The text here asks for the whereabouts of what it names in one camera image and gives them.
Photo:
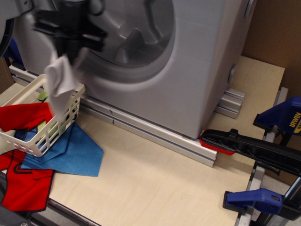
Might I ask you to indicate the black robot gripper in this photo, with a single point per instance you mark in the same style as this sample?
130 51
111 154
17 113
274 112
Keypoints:
70 27

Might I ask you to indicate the grey cloth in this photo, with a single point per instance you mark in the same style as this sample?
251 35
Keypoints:
62 80

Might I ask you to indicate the white plastic laundry basket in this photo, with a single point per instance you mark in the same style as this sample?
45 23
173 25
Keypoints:
28 95

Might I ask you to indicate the grey toy washing machine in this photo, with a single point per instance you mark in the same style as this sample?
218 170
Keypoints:
166 61

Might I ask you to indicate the light green cloth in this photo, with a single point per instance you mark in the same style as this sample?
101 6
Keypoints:
43 98

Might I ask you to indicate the red cloth in basket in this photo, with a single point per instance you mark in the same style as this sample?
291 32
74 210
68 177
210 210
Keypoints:
24 116

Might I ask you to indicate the blue cloth on table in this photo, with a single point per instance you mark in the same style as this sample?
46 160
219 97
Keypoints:
74 152

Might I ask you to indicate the red cloth with black trim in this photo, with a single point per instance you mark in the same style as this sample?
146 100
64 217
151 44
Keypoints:
27 189

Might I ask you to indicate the wooden table board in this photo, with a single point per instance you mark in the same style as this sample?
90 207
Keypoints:
142 183

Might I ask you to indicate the short aluminium extrusion block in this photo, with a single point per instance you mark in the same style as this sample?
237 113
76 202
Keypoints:
230 103

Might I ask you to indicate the brown cardboard panel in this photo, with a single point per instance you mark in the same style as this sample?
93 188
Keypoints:
274 37

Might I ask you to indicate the blue Irwin clamp upper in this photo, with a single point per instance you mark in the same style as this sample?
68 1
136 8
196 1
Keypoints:
286 116

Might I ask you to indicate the black and red clamp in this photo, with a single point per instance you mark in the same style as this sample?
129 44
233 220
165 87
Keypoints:
269 155

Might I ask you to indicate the blue clamp lower jaw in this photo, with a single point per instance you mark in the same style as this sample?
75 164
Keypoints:
262 199

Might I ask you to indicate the long aluminium extrusion rail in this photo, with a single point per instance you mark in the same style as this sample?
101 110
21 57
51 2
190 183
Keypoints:
152 134

